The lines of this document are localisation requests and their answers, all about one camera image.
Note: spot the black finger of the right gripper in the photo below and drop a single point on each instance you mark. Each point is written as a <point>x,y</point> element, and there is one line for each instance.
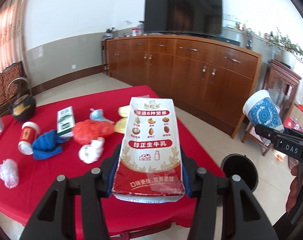
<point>268,132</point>

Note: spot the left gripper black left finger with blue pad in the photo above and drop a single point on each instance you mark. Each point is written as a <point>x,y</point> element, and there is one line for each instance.
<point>54,216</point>

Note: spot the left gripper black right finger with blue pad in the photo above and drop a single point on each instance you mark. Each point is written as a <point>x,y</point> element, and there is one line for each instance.
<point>243,217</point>

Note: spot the blue white paper cup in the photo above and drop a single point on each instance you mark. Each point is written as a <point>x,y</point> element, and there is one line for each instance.
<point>260,110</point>

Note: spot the red white milk carton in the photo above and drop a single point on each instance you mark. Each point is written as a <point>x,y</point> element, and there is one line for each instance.
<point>150,165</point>

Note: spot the black trash bin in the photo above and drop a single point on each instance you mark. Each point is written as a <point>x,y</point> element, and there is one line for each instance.
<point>241,165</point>

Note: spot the white crumpled tissue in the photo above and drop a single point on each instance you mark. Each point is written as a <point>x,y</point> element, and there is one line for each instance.
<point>92,152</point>

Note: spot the carved wooden side stand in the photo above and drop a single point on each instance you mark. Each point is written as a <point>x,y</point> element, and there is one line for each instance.
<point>282,83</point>

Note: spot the red plastic bag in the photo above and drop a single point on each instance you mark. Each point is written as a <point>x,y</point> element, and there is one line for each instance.
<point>86,131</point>

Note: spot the red tablecloth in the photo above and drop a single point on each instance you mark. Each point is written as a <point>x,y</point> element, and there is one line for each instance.
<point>36,176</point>

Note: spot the yellow crumpled wrapper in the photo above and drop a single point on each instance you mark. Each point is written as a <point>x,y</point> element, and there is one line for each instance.
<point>120,126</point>

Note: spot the blue cloth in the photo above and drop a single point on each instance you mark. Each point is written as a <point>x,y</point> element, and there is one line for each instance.
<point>47,145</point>

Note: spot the green white small box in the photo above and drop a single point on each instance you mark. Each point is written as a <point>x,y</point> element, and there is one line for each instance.
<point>65,122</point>

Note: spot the light blue small wrapper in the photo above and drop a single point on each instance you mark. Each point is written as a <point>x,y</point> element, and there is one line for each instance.
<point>97,115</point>

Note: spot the brown wooden sideboard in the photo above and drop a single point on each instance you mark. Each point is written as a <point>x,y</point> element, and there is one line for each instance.
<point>209,79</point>

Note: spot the green potted plant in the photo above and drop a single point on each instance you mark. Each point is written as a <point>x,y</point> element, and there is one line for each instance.
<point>281,42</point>

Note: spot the red white paper cup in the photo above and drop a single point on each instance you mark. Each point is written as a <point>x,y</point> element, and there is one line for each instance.
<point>29,133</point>

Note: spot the clear crumpled plastic bag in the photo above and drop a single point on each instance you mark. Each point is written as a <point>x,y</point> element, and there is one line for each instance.
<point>9,173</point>

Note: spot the black cast iron teapot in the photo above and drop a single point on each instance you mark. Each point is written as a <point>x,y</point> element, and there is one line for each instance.
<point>24,107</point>

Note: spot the wooden bench sofa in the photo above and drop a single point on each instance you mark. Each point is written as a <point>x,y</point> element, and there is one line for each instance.
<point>13,84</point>

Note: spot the black flat television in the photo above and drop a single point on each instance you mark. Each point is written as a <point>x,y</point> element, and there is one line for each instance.
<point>199,17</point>

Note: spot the small potted plant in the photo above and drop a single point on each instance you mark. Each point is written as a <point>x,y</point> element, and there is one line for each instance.
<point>109,33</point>

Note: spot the pink patterned curtain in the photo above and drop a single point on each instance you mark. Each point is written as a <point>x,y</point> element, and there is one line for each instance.
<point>11,32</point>

